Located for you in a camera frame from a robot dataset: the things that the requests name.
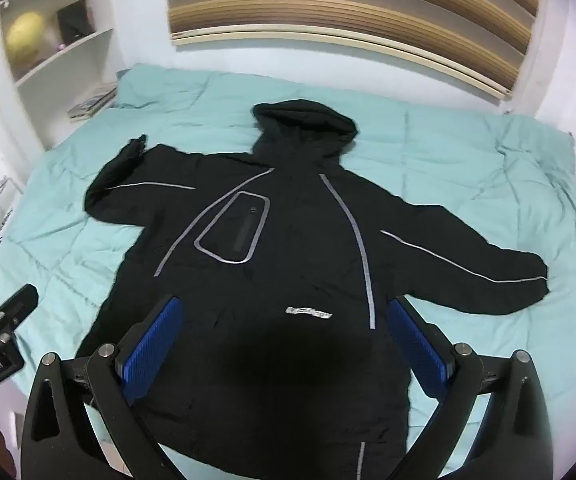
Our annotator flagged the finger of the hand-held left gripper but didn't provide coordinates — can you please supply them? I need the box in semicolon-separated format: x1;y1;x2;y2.
0;283;39;330

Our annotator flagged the yellow ball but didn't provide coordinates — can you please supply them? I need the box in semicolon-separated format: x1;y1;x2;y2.
5;10;49;66

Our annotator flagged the stack of magazines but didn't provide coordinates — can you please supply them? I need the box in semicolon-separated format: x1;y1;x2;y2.
67;85;119;121

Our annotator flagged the black box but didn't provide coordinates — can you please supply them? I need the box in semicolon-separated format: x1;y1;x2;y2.
57;0;92;44

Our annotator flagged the wooden slatted headboard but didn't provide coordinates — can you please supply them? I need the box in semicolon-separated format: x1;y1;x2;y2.
163;0;541;101

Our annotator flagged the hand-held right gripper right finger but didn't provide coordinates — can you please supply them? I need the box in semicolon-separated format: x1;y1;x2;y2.
387;295;554;480

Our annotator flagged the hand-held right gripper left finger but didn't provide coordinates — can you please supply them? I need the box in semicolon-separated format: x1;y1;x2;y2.
20;294;189;480

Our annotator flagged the teal bed blanket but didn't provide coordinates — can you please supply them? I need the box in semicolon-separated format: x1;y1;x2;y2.
0;63;576;480

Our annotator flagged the white wall shelf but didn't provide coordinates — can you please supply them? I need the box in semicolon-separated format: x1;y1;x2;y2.
0;0;120;149

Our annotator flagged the black hooded jacket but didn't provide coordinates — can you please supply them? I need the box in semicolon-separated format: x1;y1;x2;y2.
75;99;551;480

